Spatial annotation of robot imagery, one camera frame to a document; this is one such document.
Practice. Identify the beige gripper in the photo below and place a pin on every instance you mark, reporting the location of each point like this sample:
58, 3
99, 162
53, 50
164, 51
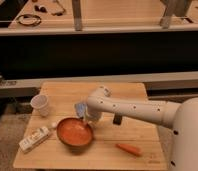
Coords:
92, 117

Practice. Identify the orange ceramic bowl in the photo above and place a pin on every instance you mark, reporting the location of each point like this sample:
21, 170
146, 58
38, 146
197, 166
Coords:
74, 132

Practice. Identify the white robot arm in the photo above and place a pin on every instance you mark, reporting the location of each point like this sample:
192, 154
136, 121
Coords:
181, 118

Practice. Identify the blue sponge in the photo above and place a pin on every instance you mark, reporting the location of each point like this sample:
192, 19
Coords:
80, 109

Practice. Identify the black phone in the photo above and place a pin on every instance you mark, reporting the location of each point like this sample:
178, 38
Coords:
117, 120

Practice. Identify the white tube bottle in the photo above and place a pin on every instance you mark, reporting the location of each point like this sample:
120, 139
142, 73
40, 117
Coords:
36, 137

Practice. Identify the clear plastic cup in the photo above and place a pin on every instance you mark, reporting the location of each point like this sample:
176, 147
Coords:
41, 104

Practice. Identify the orange carrot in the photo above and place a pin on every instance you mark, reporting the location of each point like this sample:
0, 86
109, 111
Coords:
130, 149

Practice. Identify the small dark tool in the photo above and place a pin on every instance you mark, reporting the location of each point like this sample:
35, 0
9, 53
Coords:
40, 9

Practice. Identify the metal clamp bracket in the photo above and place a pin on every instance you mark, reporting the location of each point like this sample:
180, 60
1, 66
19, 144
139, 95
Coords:
4, 82

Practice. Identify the grey metal post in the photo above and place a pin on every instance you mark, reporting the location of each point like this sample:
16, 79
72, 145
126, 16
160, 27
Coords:
179, 8
76, 7

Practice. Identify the grey metal post right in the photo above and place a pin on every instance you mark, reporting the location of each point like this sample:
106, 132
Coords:
179, 8

